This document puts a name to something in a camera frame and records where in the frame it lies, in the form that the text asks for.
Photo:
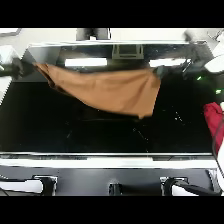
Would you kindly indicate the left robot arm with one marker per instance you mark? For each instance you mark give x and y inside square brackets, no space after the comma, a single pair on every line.
[20,186]

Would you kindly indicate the person's legs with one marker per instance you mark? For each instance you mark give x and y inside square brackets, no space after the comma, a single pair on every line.
[92,34]

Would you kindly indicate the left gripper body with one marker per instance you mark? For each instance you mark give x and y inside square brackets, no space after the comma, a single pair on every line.
[18,68]

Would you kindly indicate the brown garment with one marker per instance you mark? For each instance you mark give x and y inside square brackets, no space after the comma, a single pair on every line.
[113,91]

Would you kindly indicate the silver frame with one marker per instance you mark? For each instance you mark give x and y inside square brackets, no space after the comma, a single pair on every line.
[100,162]

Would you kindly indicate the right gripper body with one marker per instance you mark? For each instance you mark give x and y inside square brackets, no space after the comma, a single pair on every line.
[164,71]

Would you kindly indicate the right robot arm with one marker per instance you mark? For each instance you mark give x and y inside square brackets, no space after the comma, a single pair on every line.
[216,64]

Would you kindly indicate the red garment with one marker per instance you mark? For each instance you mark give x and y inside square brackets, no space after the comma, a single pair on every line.
[213,116]

